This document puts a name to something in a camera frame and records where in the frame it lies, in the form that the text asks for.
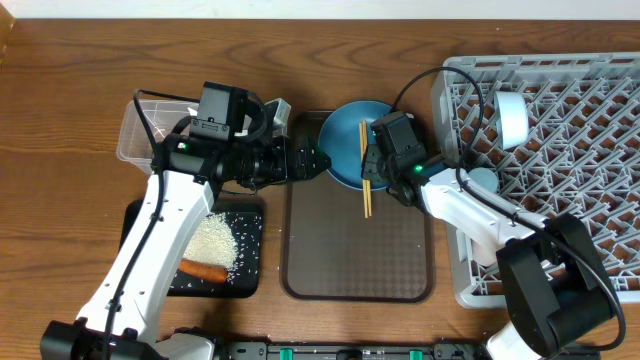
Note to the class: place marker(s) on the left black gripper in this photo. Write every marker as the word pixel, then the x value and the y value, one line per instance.
pixel 300 165

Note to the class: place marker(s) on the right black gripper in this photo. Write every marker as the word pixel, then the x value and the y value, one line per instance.
pixel 374 156

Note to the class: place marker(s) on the dark blue plate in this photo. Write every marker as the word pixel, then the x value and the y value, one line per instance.
pixel 339 138

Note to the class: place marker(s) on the light blue cup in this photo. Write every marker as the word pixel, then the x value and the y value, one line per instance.
pixel 486 178

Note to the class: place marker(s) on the light blue rice bowl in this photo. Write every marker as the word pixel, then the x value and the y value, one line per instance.
pixel 512 124

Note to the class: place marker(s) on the orange carrot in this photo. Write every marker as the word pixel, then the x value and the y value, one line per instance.
pixel 206 272

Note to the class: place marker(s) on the pink cup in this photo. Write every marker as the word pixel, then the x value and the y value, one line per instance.
pixel 484 250

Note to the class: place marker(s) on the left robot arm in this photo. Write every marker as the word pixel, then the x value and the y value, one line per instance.
pixel 121 319

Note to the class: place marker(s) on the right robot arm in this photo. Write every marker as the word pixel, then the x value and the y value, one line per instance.
pixel 555 286

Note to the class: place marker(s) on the grey dishwasher rack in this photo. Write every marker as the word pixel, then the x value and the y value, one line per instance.
pixel 581 155

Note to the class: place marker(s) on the brown serving tray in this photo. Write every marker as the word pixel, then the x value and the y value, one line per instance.
pixel 331 251

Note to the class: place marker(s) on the black plastic tray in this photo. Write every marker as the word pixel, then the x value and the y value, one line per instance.
pixel 201 291

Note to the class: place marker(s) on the spilled white rice pile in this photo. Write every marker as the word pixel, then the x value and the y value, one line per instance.
pixel 231 240

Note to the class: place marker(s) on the clear plastic bin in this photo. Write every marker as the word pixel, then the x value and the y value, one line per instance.
pixel 162 116

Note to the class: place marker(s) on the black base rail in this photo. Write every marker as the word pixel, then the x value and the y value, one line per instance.
pixel 350 351

